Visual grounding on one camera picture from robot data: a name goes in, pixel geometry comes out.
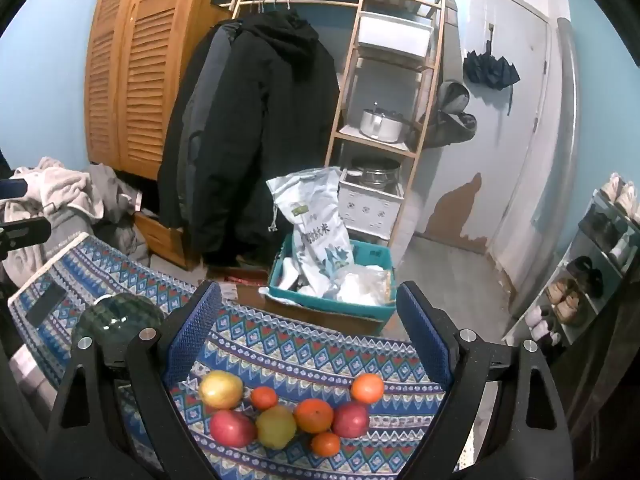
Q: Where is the yellow pear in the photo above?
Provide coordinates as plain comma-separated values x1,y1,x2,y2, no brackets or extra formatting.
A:
256,405,298,450

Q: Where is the yellow apple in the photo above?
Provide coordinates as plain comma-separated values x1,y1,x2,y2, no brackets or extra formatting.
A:
198,370,245,410

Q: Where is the red apple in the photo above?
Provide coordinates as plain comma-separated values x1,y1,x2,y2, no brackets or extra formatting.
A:
332,401,371,438
209,409,258,448

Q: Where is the black flat rectangular object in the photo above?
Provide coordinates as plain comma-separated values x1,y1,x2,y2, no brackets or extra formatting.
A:
25,282,68,328

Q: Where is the small orange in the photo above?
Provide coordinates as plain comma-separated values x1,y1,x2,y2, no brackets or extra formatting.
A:
250,386,279,411
310,432,342,457

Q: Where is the large orange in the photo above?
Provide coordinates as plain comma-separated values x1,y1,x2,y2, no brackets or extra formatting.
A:
350,373,386,405
293,398,335,435

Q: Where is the wooden louvered wardrobe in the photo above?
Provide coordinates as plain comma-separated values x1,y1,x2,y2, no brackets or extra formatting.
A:
84,0,236,183

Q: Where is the teal plastic crate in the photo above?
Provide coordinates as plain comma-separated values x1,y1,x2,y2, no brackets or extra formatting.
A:
267,234,398,323

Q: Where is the grey jacket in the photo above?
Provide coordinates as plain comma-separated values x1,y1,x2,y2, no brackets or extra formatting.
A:
157,22,241,231

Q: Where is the group of assorted shoes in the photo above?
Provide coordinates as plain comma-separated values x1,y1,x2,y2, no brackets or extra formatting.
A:
520,172,640,351

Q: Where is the white door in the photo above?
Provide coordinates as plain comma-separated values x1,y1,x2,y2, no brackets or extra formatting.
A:
467,0,556,256

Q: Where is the blue patterned tablecloth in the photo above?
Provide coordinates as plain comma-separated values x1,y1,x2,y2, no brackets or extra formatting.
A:
7,232,461,480

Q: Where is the white patterned storage box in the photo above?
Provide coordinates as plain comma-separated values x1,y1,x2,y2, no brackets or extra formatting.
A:
337,170,406,236

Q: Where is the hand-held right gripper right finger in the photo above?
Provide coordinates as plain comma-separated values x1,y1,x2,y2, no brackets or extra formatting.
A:
395,281,576,480

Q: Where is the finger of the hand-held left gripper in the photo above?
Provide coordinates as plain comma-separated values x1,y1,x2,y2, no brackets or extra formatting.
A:
0,217,52,252
0,177,30,202

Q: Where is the red label cardboard box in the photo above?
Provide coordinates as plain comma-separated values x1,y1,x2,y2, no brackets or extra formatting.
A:
220,265,271,286

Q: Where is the wooden drawer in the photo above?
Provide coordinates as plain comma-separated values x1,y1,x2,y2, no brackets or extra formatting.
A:
132,210,201,271

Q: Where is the black hooded coat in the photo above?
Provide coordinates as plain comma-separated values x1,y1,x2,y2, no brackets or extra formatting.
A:
170,10,341,268

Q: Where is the white pot with lid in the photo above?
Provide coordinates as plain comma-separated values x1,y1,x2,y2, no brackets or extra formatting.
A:
360,105,406,143

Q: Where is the dark folded umbrella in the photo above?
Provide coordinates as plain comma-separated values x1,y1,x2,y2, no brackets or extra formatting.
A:
462,25,521,116

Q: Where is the white rice bag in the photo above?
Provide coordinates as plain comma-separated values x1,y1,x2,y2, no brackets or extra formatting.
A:
265,166,356,301

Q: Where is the grey metal pipe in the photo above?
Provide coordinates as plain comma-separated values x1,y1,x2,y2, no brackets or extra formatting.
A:
510,17,583,316

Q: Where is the steel pot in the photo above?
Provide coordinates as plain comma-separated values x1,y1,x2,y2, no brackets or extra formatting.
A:
347,156,402,188

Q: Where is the white fleece blanket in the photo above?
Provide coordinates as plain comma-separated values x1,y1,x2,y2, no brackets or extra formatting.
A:
0,156,96,271

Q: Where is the clear plastic bag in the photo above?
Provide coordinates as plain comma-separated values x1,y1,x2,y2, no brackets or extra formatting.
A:
325,264,396,307

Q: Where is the grey hanging bag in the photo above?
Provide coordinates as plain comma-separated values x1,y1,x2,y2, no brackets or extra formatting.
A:
435,80,471,116

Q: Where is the dark olive hanging bag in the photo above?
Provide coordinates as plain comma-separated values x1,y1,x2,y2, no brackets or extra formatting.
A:
422,110,478,150

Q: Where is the shoe rack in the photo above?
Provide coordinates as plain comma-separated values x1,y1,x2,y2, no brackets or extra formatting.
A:
502,187,640,356

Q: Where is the wooden garment rack with shelves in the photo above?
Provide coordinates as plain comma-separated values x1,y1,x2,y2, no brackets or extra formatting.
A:
230,0,448,251

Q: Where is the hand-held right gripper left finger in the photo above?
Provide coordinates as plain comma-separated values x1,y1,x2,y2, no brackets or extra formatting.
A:
42,280,223,480

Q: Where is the dark glass bowl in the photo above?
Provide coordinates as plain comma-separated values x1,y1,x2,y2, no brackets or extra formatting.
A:
71,295,166,348

